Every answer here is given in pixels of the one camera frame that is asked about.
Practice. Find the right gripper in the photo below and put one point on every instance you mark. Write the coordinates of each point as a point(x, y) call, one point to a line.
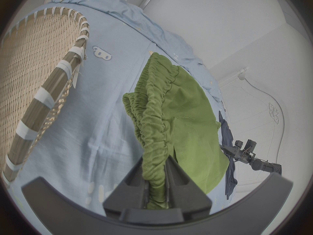
point(238, 153)

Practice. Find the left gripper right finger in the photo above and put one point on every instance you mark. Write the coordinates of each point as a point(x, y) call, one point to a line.
point(185, 194)

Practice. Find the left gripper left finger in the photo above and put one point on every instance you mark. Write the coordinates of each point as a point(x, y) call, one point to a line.
point(129, 192)

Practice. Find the green shorts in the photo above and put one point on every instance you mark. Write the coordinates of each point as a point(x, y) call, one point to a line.
point(185, 106)

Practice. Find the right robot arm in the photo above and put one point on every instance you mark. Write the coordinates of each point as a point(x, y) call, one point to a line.
point(263, 165)

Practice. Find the dark blue garment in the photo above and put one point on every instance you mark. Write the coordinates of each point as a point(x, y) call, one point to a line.
point(229, 180)

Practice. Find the bed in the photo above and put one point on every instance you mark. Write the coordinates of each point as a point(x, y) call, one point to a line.
point(97, 106)

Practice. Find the round woven basket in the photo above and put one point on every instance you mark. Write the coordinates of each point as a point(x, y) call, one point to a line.
point(29, 70)

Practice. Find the pale blue quilt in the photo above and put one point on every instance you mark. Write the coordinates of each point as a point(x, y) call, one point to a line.
point(137, 18)

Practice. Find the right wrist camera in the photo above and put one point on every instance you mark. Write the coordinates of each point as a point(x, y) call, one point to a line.
point(238, 144)

